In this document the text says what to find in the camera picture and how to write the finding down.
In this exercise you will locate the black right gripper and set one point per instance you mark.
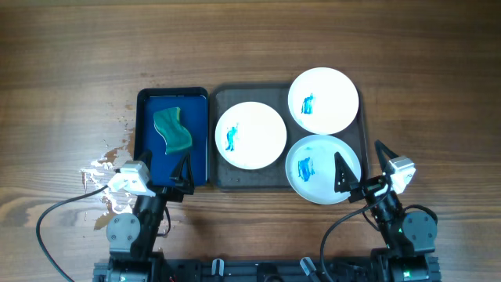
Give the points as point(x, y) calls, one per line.
point(351, 179)

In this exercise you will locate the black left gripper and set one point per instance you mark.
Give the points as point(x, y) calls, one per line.
point(182, 184)

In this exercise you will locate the green yellow sponge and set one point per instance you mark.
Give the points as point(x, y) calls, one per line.
point(168, 125)

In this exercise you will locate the white plate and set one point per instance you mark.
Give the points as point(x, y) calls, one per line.
point(323, 101)
point(310, 168)
point(250, 135)

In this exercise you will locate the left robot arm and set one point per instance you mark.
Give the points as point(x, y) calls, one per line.
point(132, 235)

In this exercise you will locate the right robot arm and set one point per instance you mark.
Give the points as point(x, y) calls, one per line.
point(408, 232)

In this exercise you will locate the dark brown serving tray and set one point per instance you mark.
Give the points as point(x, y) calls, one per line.
point(272, 178)

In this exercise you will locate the black tray with blue water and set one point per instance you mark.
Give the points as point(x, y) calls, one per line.
point(193, 105)

